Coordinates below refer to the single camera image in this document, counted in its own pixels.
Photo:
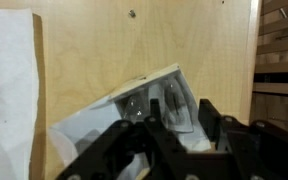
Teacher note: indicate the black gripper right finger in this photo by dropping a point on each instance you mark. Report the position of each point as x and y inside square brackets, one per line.
[209, 119]

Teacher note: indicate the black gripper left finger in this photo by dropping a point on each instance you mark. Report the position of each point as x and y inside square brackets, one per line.
[155, 108]

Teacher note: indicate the wooden chair near table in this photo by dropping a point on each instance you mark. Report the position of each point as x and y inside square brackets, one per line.
[270, 85]

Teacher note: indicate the white paper napkin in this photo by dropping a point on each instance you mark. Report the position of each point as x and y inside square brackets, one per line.
[19, 85]

